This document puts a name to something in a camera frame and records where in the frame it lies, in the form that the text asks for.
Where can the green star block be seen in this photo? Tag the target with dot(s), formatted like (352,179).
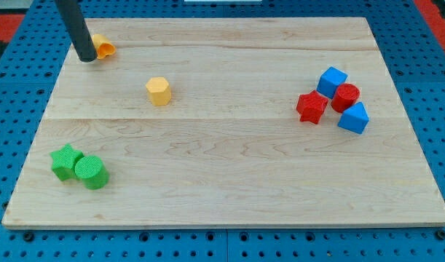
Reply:
(64,162)

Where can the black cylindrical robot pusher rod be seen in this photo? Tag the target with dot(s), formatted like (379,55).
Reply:
(77,29)

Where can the red cylinder block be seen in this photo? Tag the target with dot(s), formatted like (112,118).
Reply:
(345,96)

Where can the green cylinder block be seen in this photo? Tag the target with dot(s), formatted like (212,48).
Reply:
(91,172)

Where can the blue triangle block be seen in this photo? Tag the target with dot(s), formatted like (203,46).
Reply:
(354,119)

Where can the light wooden board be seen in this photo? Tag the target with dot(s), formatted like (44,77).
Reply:
(228,151)

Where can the blue cube block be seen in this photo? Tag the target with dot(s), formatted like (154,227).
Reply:
(329,81)

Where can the yellow hexagon block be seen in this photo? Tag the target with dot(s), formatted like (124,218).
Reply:
(158,89)

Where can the red star block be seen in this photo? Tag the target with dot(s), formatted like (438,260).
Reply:
(311,107)

